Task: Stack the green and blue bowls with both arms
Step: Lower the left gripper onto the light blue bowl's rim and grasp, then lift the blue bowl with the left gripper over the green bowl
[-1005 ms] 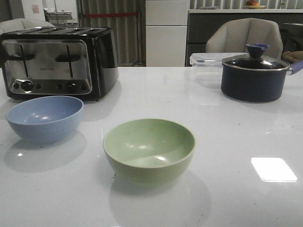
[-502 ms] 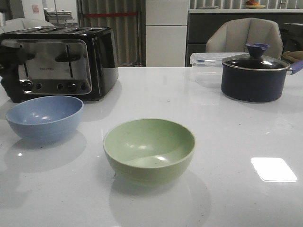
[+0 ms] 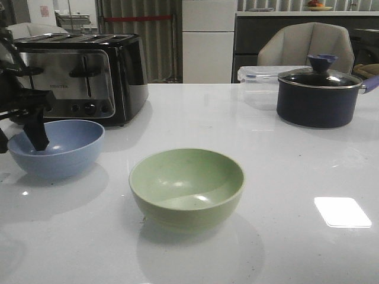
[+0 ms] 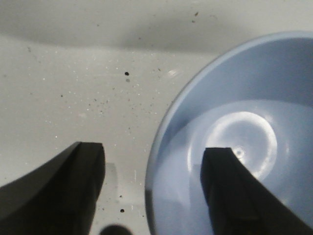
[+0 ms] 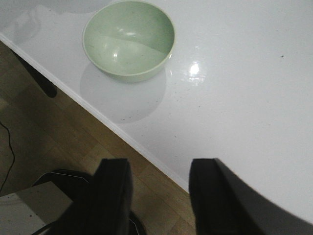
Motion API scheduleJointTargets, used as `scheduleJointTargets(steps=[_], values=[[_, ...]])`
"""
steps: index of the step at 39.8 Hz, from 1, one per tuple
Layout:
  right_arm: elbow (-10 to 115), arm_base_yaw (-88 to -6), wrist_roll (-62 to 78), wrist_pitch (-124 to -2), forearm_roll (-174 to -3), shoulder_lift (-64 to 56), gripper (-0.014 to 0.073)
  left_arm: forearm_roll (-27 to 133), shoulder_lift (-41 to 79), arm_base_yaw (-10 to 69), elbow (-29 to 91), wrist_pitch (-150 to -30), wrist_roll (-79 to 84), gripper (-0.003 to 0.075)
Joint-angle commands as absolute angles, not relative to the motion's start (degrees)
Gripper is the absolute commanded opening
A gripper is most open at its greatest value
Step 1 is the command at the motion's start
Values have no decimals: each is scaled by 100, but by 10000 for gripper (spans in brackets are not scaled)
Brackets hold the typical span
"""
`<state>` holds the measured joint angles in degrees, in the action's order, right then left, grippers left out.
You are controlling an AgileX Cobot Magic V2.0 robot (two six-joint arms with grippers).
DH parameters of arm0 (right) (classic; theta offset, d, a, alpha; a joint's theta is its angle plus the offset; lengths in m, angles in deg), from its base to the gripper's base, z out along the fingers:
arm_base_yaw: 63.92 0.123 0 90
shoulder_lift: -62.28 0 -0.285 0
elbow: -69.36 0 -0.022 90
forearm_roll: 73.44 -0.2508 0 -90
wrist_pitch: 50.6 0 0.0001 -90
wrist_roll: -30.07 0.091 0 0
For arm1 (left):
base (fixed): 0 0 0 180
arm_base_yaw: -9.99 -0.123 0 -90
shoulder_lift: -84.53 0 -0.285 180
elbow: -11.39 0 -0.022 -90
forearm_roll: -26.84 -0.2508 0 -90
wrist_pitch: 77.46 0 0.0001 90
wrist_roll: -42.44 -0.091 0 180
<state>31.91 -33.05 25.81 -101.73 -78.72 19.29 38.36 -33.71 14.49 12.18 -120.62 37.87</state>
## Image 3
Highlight dark blue saucepan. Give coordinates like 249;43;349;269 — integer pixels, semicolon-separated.
277;76;378;128

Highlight black and chrome toaster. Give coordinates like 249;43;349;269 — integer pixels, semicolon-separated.
14;33;148;127

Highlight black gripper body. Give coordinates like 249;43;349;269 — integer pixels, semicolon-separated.
1;8;56;126

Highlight metal trolley in background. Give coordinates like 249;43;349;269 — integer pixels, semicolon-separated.
54;10;93;33

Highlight fruit plate on counter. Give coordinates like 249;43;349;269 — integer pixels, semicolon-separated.
306;1;333;11

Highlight glass pot lid blue knob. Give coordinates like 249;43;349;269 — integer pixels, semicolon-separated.
278;54;362;89

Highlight white cabinet column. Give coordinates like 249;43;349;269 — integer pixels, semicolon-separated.
182;1;237;83

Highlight beige armchair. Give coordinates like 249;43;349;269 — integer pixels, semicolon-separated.
7;22;68;39
257;22;355;73

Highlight brown object behind pot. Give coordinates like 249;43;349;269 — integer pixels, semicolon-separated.
353;63;379;79

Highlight blue bowl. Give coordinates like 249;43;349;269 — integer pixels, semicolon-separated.
8;120;105;179

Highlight beige armchair right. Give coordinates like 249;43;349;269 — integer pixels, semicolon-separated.
257;22;355;73

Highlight red barrier belt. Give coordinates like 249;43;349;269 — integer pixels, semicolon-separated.
104;15;172;22

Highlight beige armchair left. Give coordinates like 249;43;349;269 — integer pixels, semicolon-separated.
7;22;68;39

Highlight pink sign on wall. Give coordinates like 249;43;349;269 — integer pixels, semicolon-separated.
40;5;49;18

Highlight black gripper finger view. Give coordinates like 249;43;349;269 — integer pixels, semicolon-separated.
23;108;49;151

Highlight grey counter cabinet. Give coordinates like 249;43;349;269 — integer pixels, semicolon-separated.
232;11;378;83

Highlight green bowl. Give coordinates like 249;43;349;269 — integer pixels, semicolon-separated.
129;149;245;233

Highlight clear plastic food container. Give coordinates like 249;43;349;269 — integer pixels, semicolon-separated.
237;66;307;111

